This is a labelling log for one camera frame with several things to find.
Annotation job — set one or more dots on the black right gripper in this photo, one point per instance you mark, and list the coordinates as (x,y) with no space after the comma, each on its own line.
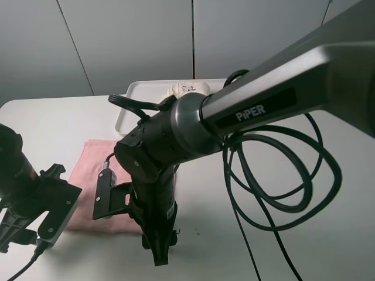
(155,212)

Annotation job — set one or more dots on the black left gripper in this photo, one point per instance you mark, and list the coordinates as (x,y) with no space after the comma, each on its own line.
(23,216)

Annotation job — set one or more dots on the pink towel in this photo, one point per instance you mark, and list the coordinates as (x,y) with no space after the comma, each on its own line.
(84,176)

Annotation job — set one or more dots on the cream white towel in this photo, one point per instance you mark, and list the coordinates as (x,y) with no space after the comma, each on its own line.
(182,88)

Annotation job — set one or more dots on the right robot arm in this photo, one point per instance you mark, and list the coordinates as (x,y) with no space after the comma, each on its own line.
(332,69)

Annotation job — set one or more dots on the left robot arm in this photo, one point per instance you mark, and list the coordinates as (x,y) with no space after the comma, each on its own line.
(16,171)

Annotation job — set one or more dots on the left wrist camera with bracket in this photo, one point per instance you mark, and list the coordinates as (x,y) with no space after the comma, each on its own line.
(60,200)

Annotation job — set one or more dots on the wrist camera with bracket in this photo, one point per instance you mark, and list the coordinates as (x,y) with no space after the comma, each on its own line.
(111,198)
(60,200)

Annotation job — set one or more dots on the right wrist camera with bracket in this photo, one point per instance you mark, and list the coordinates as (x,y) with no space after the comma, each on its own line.
(111,198)

